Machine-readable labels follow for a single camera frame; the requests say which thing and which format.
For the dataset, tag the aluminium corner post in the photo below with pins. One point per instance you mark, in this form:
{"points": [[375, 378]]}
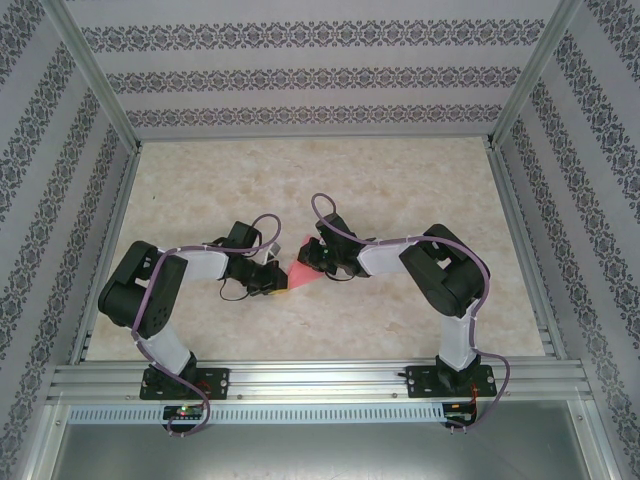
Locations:
{"points": [[531, 80], [102, 80]]}

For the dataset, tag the grey sheet metal shelf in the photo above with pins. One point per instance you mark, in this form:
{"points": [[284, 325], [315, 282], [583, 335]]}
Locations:
{"points": [[320, 455]]}

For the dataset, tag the aluminium side rail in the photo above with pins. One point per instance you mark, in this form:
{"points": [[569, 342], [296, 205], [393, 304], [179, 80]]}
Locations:
{"points": [[506, 190], [115, 220]]}

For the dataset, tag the pink cloth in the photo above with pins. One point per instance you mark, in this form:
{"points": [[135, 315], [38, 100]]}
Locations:
{"points": [[302, 274]]}

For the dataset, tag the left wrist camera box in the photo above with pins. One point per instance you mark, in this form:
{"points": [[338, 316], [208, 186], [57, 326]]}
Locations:
{"points": [[274, 251]]}

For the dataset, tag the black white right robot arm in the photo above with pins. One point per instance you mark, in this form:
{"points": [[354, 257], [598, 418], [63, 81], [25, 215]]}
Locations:
{"points": [[445, 275]]}

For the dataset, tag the long aluminium mounting rail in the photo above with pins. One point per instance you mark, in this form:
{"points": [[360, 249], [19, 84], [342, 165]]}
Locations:
{"points": [[320, 382]]}

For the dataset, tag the circuit board with green light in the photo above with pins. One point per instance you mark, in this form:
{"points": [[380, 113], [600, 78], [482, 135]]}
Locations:
{"points": [[184, 412]]}

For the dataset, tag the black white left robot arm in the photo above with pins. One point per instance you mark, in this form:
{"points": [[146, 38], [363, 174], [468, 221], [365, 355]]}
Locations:
{"points": [[140, 295]]}

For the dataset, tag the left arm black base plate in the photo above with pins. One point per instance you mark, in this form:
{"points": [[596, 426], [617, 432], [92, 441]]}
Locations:
{"points": [[215, 382]]}

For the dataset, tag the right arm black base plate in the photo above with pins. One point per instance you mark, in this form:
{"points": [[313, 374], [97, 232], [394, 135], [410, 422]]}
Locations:
{"points": [[422, 382]]}

